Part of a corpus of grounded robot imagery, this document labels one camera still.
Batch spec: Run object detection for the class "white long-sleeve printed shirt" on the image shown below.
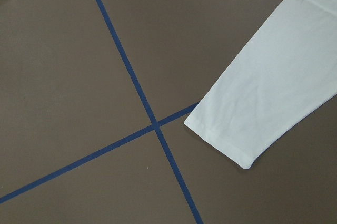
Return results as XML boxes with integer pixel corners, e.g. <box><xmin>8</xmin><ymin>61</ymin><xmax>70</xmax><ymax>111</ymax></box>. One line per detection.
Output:
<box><xmin>184</xmin><ymin>0</ymin><xmax>336</xmax><ymax>169</ymax></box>

